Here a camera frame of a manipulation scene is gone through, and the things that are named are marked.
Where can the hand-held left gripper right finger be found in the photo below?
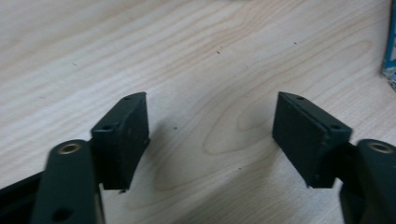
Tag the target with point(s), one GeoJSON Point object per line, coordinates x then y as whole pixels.
{"type": "Point", "coordinates": [305, 140]}

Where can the blue snack packet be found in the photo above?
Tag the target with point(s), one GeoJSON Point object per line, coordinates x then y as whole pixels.
{"type": "Point", "coordinates": [390, 46]}

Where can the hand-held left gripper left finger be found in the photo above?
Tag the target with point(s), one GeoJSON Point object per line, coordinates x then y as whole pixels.
{"type": "Point", "coordinates": [121, 143]}

